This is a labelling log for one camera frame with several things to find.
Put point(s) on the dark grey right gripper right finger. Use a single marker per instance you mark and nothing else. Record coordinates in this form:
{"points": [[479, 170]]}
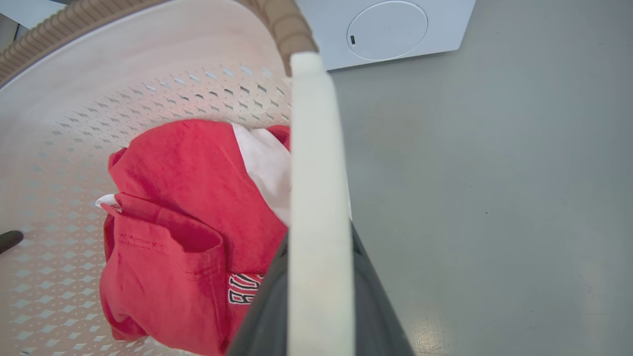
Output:
{"points": [[378, 306]]}

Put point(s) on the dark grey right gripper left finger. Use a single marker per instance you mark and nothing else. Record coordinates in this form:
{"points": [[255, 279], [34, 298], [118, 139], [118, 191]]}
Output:
{"points": [[264, 311]]}

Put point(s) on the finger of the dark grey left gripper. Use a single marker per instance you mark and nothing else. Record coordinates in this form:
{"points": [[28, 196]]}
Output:
{"points": [[9, 241]]}

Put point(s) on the cream perforated laundry basket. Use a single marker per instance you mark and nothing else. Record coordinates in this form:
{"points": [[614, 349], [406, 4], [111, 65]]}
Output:
{"points": [[148, 49]]}

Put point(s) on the red printed garment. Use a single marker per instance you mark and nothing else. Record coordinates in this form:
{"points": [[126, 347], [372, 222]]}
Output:
{"points": [[183, 207]]}

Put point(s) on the white garment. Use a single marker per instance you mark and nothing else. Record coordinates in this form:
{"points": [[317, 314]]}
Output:
{"points": [[267, 168]]}

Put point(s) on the round white filter cover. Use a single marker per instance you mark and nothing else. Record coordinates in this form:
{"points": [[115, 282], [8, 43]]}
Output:
{"points": [[388, 29]]}

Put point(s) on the white front-load washing machine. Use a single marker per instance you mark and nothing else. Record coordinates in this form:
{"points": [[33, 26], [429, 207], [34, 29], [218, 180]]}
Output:
{"points": [[445, 24]]}

